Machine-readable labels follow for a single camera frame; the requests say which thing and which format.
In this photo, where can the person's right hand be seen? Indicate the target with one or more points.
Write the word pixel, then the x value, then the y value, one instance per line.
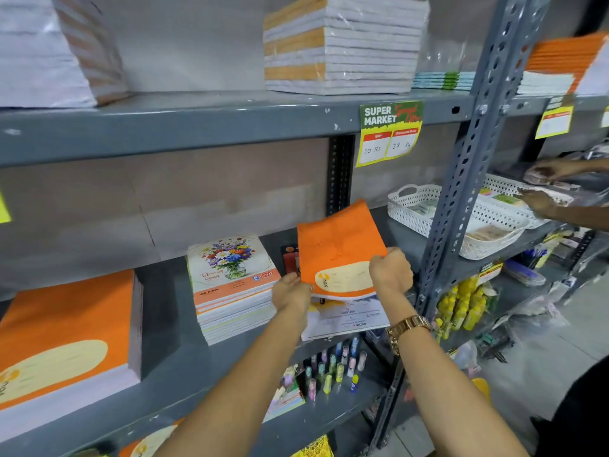
pixel 392 276

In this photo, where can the person's left hand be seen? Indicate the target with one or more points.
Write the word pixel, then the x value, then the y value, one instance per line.
pixel 292 297

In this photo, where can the person's left fingers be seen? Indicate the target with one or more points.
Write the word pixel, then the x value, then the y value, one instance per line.
pixel 289 281

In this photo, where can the person's right fingers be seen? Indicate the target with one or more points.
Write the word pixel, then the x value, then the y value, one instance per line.
pixel 388 257

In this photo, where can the orange notebook with cream oval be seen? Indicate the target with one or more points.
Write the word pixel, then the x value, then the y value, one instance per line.
pixel 335 242

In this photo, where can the person's right forearm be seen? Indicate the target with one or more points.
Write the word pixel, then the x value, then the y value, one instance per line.
pixel 447 399

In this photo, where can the person's left forearm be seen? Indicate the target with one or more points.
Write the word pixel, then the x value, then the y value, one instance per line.
pixel 242 390

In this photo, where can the red stationery packet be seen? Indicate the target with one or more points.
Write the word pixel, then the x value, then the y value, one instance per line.
pixel 290 259

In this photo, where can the stack of floral cover notebooks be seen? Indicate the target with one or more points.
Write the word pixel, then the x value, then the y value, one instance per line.
pixel 228 280

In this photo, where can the white printed notebook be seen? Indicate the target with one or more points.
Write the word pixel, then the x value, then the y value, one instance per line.
pixel 345 318

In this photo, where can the gold wristwatch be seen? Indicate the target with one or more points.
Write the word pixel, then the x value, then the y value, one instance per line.
pixel 405 326

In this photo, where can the group of yellow glue bottles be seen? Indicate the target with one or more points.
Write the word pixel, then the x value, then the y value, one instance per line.
pixel 464 304

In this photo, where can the group of colourful glue sticks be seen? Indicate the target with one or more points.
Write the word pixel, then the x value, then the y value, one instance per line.
pixel 335 368

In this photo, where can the brown item in basket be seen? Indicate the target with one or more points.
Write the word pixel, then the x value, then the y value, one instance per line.
pixel 487 233

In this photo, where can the large white plastic basket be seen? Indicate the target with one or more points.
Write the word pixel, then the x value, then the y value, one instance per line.
pixel 485 218

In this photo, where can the small pile of colourful notepads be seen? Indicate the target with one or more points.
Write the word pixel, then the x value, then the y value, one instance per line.
pixel 288 395

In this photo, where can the green and yellow price label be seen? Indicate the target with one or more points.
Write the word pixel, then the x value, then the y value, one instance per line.
pixel 388 133

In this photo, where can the shallow white plastic basket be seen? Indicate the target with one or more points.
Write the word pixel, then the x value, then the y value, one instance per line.
pixel 504 186

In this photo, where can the pile of clear plastic pouches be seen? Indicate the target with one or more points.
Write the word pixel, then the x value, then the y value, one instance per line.
pixel 525 273

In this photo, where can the yellow plastic object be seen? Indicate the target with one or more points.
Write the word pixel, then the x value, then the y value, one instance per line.
pixel 481 387

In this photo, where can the yellow patterned packet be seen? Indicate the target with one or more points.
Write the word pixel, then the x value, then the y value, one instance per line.
pixel 314 448

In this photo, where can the thin stack of teal notebooks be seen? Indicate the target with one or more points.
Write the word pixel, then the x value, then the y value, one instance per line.
pixel 445 80

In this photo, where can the grey metal shelving rack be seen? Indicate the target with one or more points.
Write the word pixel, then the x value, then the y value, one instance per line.
pixel 190 123

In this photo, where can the clear plastic packet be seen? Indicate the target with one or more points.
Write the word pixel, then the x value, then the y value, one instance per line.
pixel 564 185

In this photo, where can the orange notebook with white oval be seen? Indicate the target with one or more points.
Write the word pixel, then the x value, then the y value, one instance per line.
pixel 150 442

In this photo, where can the wrapped stack of orange-spine notebooks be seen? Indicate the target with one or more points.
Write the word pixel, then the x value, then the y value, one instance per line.
pixel 342 42

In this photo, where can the tall stack of orange notebooks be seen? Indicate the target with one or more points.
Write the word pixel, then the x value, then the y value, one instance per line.
pixel 57 328

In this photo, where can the person's black clothing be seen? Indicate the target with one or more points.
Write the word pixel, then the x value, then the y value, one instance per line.
pixel 580 414

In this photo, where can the slanted stack of orange notebooks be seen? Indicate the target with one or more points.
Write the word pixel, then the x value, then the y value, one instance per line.
pixel 561 61

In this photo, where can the stack of striped-spine white notebooks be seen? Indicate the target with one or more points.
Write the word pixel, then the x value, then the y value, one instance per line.
pixel 43 52

